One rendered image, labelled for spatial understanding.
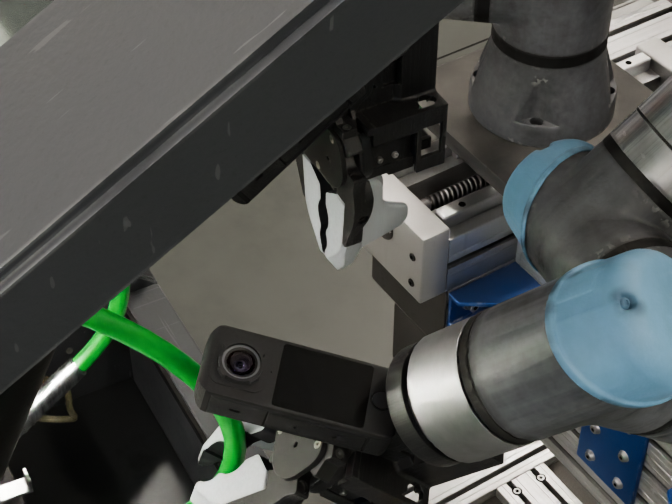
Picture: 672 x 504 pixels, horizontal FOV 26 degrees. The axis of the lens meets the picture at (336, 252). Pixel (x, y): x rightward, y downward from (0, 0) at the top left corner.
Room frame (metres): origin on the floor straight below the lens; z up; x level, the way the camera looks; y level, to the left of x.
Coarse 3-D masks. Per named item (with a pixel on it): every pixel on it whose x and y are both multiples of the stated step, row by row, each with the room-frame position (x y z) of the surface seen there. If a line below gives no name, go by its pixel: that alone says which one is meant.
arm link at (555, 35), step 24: (480, 0) 1.16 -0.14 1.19; (504, 0) 1.15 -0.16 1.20; (528, 0) 1.15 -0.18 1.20; (552, 0) 1.15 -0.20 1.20; (576, 0) 1.15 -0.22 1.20; (600, 0) 1.16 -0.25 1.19; (504, 24) 1.17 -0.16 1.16; (528, 24) 1.15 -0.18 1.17; (552, 24) 1.15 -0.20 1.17; (576, 24) 1.15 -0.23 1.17; (600, 24) 1.16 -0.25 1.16; (528, 48) 1.15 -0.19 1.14; (552, 48) 1.15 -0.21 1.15; (576, 48) 1.15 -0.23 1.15
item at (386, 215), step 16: (336, 208) 0.75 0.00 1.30; (384, 208) 0.77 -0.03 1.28; (400, 208) 0.77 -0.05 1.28; (336, 224) 0.75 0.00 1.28; (368, 224) 0.76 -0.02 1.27; (384, 224) 0.77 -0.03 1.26; (400, 224) 0.77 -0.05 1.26; (336, 240) 0.75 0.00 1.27; (368, 240) 0.76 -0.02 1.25; (336, 256) 0.75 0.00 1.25; (352, 256) 0.75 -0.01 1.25
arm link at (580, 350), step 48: (576, 288) 0.50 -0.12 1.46; (624, 288) 0.49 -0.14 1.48; (480, 336) 0.51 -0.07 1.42; (528, 336) 0.50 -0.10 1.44; (576, 336) 0.48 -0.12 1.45; (624, 336) 0.47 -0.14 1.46; (480, 384) 0.49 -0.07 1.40; (528, 384) 0.48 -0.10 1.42; (576, 384) 0.47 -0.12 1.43; (624, 384) 0.46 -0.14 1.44; (528, 432) 0.48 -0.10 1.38; (624, 432) 0.49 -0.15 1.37
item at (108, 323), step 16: (96, 320) 0.56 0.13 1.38; (112, 320) 0.57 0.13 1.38; (128, 320) 0.57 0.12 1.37; (112, 336) 0.56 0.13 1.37; (128, 336) 0.56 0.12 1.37; (144, 336) 0.57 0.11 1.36; (144, 352) 0.56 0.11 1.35; (160, 352) 0.57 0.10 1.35; (176, 352) 0.57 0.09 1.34; (176, 368) 0.57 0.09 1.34; (192, 368) 0.57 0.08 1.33; (192, 384) 0.57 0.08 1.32; (224, 432) 0.57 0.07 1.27; (240, 432) 0.57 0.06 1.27; (224, 448) 0.57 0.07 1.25; (240, 448) 0.57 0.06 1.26; (224, 464) 0.57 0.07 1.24; (240, 464) 0.57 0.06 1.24
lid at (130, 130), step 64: (0, 0) 0.44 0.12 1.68; (64, 0) 0.40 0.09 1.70; (128, 0) 0.38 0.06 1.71; (192, 0) 0.37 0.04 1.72; (256, 0) 0.36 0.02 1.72; (320, 0) 0.35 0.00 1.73; (384, 0) 0.36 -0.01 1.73; (448, 0) 0.37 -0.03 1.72; (0, 64) 0.38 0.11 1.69; (64, 64) 0.37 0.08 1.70; (128, 64) 0.36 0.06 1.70; (192, 64) 0.35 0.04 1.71; (256, 64) 0.34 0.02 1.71; (320, 64) 0.35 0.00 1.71; (384, 64) 0.36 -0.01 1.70; (0, 128) 0.36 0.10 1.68; (64, 128) 0.35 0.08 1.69; (128, 128) 0.33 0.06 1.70; (192, 128) 0.33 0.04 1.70; (256, 128) 0.34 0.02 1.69; (0, 192) 0.33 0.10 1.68; (64, 192) 0.32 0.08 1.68; (128, 192) 0.32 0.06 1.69; (192, 192) 0.33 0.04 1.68; (0, 256) 0.31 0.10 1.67; (64, 256) 0.31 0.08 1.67; (128, 256) 0.32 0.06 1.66; (0, 320) 0.30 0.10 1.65; (64, 320) 0.31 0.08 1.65; (0, 384) 0.30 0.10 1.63
